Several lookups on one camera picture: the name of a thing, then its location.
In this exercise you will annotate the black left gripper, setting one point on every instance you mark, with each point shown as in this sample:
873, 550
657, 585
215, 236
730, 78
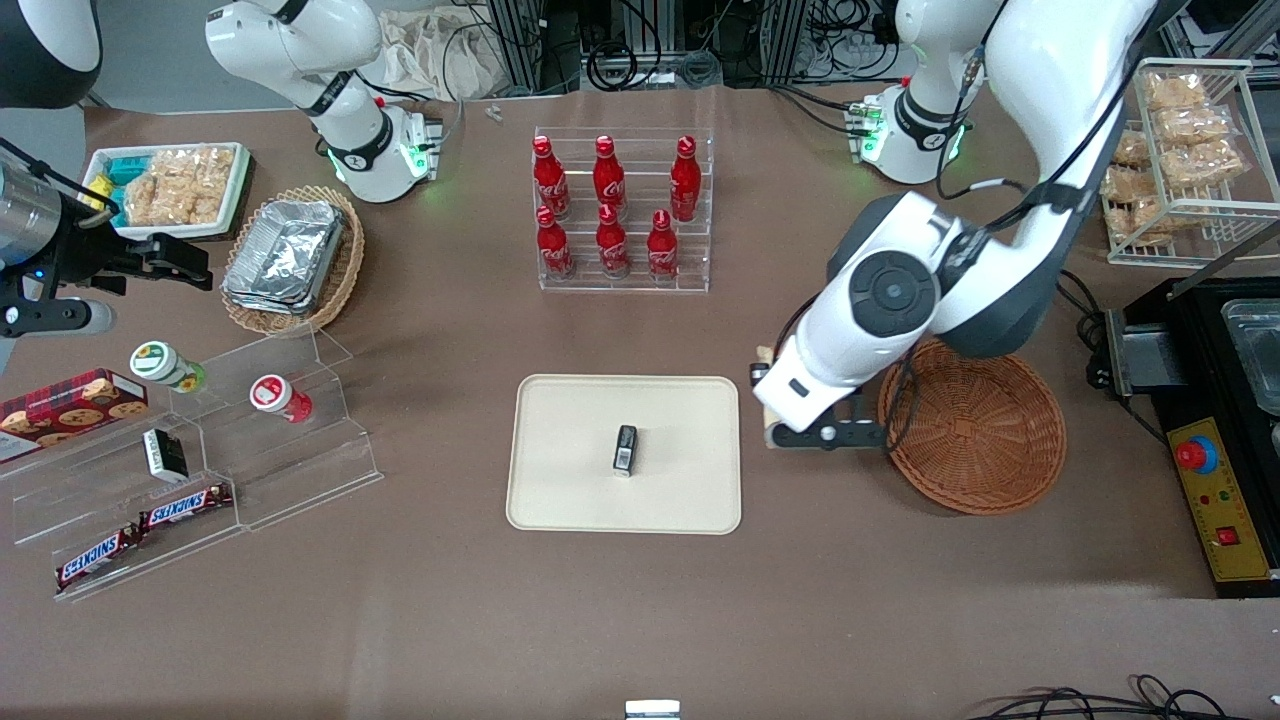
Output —
758, 372

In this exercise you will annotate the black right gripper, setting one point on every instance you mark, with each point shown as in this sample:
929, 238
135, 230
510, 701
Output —
86, 253

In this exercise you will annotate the triangular sandwich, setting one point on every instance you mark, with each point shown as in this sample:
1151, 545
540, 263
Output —
775, 435

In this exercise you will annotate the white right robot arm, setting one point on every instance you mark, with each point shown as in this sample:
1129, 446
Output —
345, 130

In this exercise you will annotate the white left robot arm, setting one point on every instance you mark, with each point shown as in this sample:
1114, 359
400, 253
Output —
1040, 100

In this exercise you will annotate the aluminium foil tray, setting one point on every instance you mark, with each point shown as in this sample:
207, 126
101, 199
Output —
285, 250
265, 306

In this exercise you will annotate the round brown wicker basket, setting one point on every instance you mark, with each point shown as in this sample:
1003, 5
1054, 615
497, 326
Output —
985, 450

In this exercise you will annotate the oval light wicker basket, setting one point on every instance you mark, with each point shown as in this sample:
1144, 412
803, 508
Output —
345, 270

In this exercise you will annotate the beige plastic serving tray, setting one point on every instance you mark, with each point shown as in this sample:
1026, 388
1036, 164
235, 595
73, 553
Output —
570, 480

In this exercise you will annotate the clear bag rice crackers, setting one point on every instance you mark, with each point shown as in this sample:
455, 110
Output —
155, 205
200, 170

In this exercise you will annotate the white rectangular plastic bin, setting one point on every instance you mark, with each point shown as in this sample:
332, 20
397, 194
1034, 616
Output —
232, 190

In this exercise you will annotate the green lid yogurt cup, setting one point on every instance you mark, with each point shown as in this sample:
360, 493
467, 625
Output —
160, 362

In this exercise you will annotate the yellow snack packet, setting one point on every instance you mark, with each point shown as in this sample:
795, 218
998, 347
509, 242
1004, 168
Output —
100, 195

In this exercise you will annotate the teal snack packet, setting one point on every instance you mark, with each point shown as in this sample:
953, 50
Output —
125, 168

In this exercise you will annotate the red lid yogurt cup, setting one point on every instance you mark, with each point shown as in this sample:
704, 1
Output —
275, 393

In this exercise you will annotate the red chocolate cookie box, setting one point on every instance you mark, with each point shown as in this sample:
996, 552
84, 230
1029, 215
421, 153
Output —
70, 412

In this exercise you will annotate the small black white box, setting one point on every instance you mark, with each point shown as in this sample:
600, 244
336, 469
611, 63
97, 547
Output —
165, 455

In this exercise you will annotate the small black barcode box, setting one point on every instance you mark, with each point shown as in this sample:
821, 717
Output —
625, 450

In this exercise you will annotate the clear acrylic stepped shelf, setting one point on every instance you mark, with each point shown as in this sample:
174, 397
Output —
290, 470

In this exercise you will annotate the snickers chocolate bar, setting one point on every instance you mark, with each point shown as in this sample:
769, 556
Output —
98, 557
185, 506

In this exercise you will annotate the red cola bottle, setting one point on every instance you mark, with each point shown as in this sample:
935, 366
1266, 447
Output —
553, 246
662, 250
685, 182
608, 182
549, 182
612, 246

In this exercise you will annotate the grey metal plate device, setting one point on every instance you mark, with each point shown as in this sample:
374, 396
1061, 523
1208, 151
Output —
1145, 362

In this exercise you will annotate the small silver white object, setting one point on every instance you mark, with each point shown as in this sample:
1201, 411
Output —
652, 710

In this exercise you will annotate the beige cloth bag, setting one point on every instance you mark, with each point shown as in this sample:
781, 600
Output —
440, 55

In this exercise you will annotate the clear acrylic bottle rack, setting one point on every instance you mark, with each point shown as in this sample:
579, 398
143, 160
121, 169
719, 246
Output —
635, 160

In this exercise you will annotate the red emergency stop button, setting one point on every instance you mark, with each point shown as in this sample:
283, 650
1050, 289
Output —
1196, 455

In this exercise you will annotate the clear bag fried snack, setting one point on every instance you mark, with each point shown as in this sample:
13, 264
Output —
1192, 125
1135, 220
1130, 183
1203, 163
1175, 92
1132, 148

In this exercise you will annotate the black machine base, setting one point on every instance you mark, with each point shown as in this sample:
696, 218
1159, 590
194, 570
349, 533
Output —
1205, 350

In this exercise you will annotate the yellow control panel box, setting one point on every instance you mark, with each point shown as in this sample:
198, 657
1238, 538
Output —
1225, 520

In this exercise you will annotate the clear plastic container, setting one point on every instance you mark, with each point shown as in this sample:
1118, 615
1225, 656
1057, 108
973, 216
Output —
1258, 350

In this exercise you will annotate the aluminium frame post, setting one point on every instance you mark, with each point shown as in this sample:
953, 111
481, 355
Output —
515, 45

